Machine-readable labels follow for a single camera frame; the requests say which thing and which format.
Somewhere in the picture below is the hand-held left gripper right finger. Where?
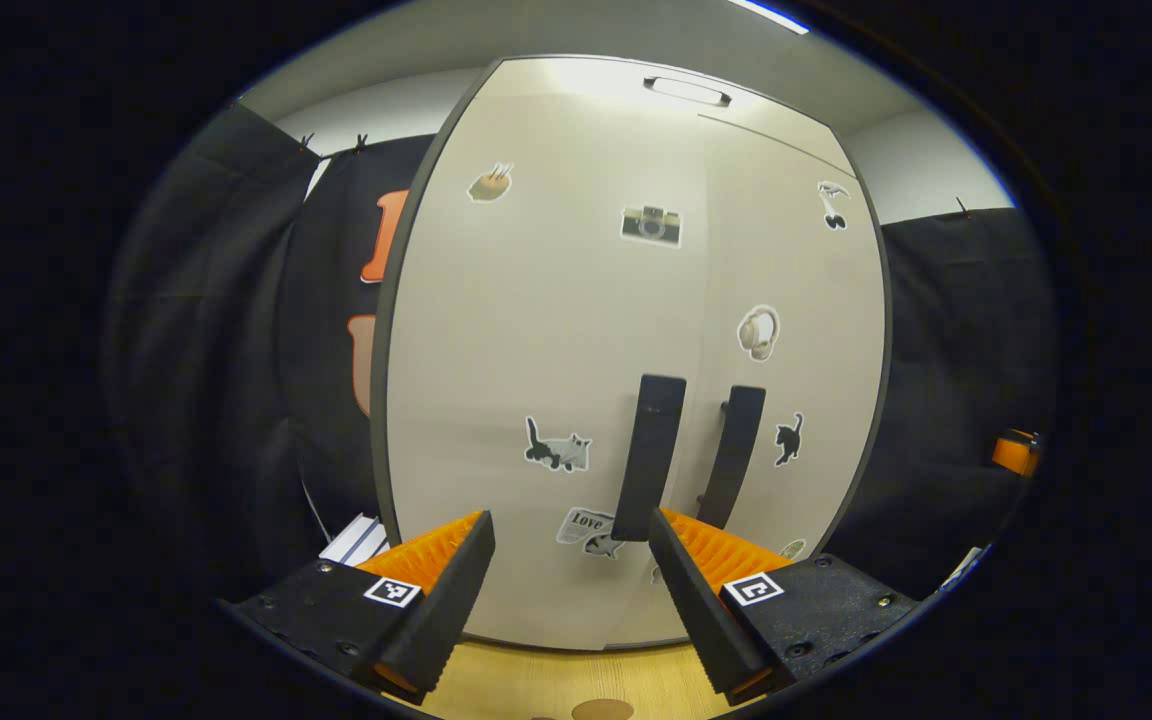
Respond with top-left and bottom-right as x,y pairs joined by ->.
649,505 -> 927,706

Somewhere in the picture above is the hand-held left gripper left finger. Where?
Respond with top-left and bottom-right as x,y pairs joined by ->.
216,510 -> 497,706

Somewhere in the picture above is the white cabinet door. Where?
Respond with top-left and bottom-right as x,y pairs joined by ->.
701,115 -> 889,646
386,90 -> 712,651

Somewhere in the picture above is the grey book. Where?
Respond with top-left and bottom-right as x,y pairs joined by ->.
341,525 -> 389,567

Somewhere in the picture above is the white book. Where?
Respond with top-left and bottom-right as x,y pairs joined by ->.
321,514 -> 377,559

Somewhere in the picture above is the white tray of small items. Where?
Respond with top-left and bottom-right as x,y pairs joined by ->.
939,545 -> 987,593

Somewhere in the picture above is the white and grey cabinet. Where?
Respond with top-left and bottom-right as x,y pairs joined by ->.
369,52 -> 894,651

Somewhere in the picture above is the black backdrop cloth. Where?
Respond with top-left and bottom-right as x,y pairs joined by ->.
101,100 -> 1057,601

